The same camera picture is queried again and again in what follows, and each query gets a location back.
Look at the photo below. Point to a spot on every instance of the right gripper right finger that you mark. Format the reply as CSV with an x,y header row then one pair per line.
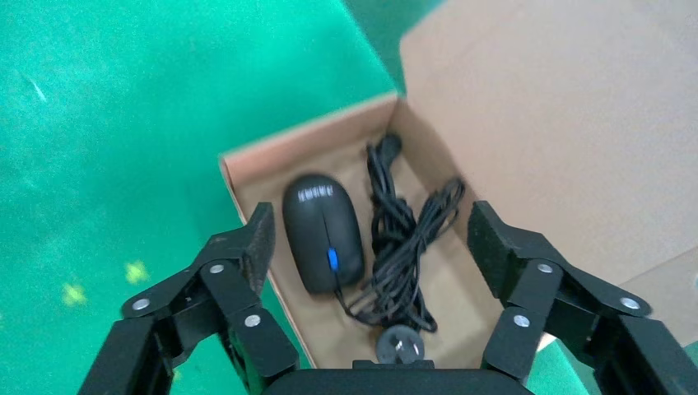
x,y
551,294

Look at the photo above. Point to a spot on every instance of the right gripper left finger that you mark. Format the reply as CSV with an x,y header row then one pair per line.
x,y
218,305

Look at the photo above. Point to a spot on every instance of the open brown cardboard box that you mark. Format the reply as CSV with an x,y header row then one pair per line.
x,y
545,109

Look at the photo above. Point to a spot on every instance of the green table cloth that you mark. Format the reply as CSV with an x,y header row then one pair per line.
x,y
109,136

